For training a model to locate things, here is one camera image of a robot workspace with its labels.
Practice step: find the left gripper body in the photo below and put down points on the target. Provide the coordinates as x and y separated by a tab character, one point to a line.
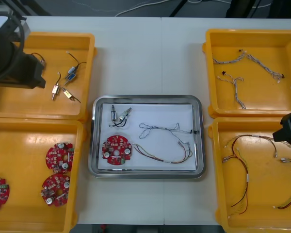
31	72

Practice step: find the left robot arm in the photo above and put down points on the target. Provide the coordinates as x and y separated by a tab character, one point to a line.
0	55

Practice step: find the white label metal solenoid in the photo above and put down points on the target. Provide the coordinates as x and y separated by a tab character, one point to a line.
68	94
55	91

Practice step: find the blue label metal solenoid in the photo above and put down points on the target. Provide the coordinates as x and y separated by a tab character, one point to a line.
70	77
72	70

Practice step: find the yellow-orange plastic bin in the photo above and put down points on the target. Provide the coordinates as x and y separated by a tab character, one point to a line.
63	46
26	145
262	184
257	97

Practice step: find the steel tray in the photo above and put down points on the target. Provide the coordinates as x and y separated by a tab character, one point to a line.
93	145

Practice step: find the white paper sheet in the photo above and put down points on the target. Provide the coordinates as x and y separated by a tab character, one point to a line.
160	111

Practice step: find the black metal frame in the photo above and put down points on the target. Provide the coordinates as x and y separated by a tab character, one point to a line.
247	8

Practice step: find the black frame leg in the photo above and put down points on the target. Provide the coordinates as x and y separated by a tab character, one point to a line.
178	7

